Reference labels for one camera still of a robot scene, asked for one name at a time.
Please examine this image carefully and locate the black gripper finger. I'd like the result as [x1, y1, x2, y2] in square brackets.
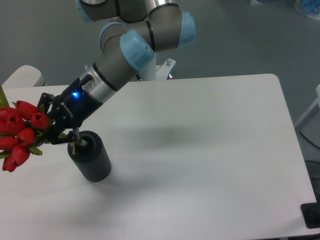
[49, 128, 81, 145]
[37, 92, 55, 114]

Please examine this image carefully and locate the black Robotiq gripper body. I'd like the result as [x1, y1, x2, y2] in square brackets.
[47, 77, 103, 140]

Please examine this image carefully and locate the red tulip bouquet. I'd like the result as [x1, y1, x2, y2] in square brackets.
[0, 88, 55, 172]

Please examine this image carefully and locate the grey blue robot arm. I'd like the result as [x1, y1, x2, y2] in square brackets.
[35, 0, 196, 146]

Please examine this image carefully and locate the dark grey ribbed vase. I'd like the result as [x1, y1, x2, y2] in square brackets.
[67, 130, 112, 182]

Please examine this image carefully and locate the white chair armrest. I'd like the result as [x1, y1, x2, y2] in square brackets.
[2, 65, 48, 89]

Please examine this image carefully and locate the white furniture leg right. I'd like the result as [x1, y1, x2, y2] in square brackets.
[294, 84, 320, 133]

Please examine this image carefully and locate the black device at table edge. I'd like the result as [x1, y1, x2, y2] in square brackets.
[300, 202, 320, 229]

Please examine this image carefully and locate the blue plastic bag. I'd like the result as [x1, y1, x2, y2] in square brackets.
[294, 0, 320, 20]

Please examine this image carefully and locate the white metal base frame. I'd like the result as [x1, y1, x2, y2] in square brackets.
[84, 57, 176, 83]

